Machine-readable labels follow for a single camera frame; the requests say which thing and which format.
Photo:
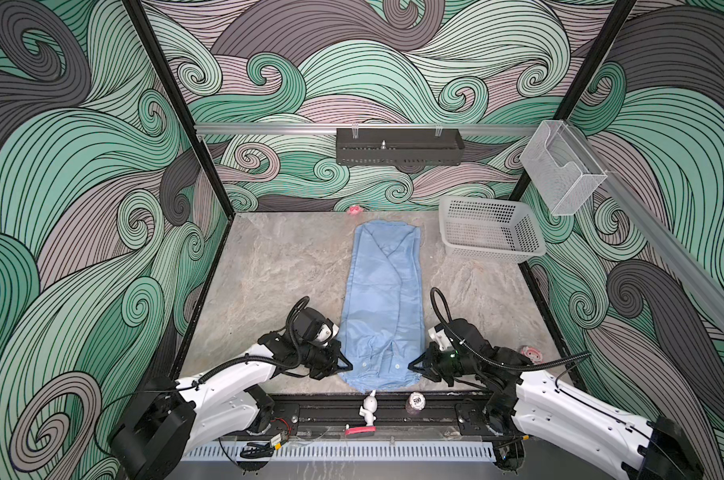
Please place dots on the white slotted cable duct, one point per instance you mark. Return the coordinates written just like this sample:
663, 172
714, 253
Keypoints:
362, 451

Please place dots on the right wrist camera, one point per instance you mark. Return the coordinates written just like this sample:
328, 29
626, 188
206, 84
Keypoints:
460, 331

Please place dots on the white perforated plastic basket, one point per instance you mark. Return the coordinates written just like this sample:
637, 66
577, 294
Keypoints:
490, 229

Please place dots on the aluminium rail right wall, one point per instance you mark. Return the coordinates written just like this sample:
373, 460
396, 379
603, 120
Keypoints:
640, 192

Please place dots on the aluminium rail wall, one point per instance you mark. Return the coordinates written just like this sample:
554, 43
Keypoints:
640, 192
306, 129

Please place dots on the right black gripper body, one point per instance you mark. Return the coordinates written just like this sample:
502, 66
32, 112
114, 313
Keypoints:
445, 365

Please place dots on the light blue long sleeve shirt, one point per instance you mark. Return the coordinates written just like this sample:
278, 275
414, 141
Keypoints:
382, 323

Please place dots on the aluminium rail back wall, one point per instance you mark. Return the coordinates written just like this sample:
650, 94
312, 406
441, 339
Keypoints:
306, 129

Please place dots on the small round white figurine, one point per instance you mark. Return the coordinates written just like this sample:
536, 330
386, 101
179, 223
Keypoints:
415, 403

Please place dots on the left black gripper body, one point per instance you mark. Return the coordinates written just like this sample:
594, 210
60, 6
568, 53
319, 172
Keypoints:
322, 359

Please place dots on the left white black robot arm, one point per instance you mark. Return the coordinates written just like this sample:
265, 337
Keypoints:
169, 418

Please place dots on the clear plastic wall bin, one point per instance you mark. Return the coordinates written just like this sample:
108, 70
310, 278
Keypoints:
563, 166

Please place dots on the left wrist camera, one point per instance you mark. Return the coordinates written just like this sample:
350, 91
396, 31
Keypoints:
313, 327

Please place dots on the white rabbit figurine pink base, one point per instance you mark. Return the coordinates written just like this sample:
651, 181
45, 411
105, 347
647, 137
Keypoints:
368, 413

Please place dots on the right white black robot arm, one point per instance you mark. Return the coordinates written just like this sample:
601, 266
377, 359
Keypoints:
527, 401

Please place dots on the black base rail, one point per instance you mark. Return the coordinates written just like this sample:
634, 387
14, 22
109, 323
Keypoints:
468, 413

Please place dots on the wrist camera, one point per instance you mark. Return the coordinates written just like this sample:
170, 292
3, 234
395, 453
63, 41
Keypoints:
460, 331
313, 327

